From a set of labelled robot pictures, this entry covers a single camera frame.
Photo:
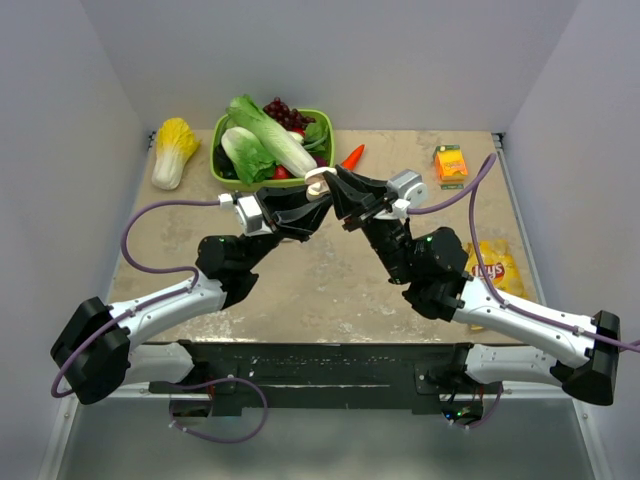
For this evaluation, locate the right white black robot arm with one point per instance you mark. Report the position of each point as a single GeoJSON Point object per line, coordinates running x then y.
{"type": "Point", "coordinates": [577, 353]}

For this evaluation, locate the short green cabbage toy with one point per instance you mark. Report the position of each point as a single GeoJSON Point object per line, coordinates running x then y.
{"type": "Point", "coordinates": [251, 161]}

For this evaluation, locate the orange carrot toy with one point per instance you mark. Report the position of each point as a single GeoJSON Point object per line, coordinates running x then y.
{"type": "Point", "coordinates": [352, 160]}

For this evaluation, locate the red tomato toy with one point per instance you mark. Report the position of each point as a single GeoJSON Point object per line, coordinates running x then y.
{"type": "Point", "coordinates": [281, 173]}

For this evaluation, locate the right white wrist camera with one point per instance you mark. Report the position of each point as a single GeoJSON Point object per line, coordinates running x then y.
{"type": "Point", "coordinates": [405, 190]}

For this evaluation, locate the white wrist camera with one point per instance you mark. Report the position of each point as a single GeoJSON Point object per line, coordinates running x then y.
{"type": "Point", "coordinates": [405, 190]}
{"type": "Point", "coordinates": [247, 210]}

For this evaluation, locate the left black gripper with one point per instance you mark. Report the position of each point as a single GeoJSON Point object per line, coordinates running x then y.
{"type": "Point", "coordinates": [296, 223]}

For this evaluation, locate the long green lettuce toy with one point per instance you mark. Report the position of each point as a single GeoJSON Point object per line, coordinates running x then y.
{"type": "Point", "coordinates": [244, 112]}

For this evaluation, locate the green plastic basket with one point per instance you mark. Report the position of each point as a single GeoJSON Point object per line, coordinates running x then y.
{"type": "Point", "coordinates": [222, 169]}

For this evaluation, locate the pink earbud charging case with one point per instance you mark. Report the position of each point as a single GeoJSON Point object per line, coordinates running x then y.
{"type": "Point", "coordinates": [316, 185]}

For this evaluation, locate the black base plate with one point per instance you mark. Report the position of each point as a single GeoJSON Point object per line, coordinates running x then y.
{"type": "Point", "coordinates": [423, 379]}

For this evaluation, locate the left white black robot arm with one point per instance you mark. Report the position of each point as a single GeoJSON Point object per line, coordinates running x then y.
{"type": "Point", "coordinates": [105, 346]}

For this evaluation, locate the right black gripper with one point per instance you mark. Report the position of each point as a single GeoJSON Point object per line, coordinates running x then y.
{"type": "Point", "coordinates": [349, 201]}

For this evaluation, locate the dark red grapes toy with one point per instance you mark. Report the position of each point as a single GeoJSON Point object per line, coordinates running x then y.
{"type": "Point", "coordinates": [289, 118]}

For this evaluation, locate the yellow Lays chips bag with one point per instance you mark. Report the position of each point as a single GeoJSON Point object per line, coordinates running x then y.
{"type": "Point", "coordinates": [501, 267]}

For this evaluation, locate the green leaf toy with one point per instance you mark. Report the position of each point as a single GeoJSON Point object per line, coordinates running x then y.
{"type": "Point", "coordinates": [315, 135]}

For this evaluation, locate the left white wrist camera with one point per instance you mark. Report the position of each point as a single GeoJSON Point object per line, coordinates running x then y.
{"type": "Point", "coordinates": [247, 210]}

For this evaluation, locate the orange sponge package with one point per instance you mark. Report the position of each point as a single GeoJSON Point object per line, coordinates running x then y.
{"type": "Point", "coordinates": [450, 166]}

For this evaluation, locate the yellow napa cabbage toy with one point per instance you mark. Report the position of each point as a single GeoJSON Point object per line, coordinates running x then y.
{"type": "Point", "coordinates": [176, 143]}

